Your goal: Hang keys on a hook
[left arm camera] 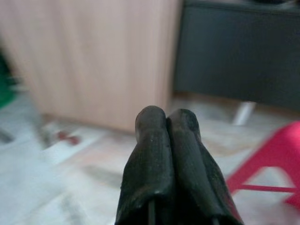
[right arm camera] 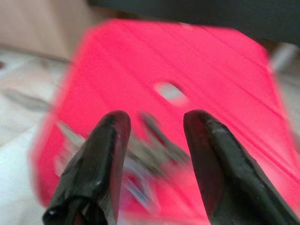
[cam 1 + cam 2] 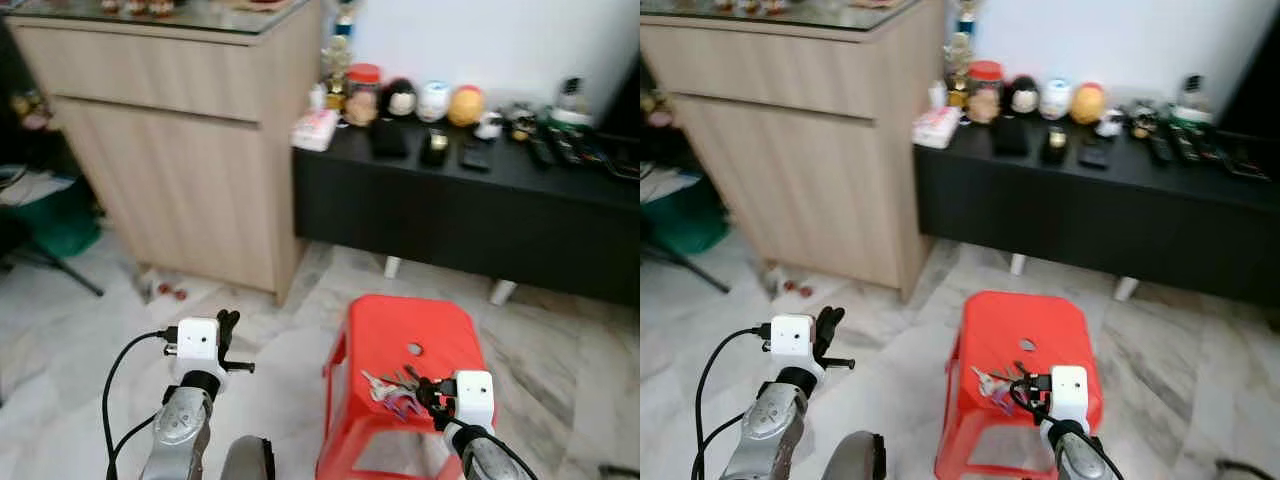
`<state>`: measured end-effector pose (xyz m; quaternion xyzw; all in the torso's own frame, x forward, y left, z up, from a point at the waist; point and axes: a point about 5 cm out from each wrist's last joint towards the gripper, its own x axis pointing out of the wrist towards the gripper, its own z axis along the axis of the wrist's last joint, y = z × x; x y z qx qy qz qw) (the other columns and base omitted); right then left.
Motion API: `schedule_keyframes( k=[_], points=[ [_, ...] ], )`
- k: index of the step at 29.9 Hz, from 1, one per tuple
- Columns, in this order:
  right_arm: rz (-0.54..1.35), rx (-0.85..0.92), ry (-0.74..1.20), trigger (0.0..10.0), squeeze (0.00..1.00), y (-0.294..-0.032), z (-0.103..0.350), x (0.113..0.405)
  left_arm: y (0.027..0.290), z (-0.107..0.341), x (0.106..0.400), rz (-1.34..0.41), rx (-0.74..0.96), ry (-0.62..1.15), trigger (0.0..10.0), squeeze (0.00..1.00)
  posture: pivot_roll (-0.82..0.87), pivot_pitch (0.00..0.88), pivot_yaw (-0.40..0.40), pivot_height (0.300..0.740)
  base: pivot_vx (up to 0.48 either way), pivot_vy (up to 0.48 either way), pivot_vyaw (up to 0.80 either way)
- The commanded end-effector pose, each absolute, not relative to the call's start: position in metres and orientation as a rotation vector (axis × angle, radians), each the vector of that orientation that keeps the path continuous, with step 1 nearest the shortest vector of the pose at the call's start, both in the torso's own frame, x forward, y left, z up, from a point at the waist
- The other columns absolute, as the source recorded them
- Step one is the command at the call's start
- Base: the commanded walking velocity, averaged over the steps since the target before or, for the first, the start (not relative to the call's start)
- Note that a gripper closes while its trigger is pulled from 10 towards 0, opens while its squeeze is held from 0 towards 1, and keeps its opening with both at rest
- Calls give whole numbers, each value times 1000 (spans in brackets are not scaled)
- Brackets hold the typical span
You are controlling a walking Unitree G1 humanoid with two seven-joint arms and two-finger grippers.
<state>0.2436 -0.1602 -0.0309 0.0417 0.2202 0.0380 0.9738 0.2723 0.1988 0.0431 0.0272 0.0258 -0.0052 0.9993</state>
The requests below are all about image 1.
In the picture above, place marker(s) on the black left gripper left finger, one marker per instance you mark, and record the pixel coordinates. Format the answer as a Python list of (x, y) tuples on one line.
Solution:
[(150, 168)]

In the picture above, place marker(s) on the green bag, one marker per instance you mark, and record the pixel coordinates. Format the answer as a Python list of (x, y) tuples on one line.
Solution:
[(5, 89)]

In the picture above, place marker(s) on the red plastic stool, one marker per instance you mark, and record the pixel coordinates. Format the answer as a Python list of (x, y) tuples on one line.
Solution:
[(281, 145)]

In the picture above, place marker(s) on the black low tv console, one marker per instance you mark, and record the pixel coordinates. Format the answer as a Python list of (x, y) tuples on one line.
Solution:
[(234, 58)]

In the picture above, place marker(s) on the light wooden cabinet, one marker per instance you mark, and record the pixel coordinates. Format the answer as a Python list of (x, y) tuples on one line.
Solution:
[(93, 58)]

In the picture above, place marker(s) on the white console leg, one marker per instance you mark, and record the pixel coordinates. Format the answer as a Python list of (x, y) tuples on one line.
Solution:
[(243, 113)]

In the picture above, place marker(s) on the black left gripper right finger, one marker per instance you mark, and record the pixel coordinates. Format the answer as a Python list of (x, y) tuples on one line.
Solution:
[(192, 164)]

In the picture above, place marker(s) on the small red floor object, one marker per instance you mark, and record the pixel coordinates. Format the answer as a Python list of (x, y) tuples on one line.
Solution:
[(68, 138)]

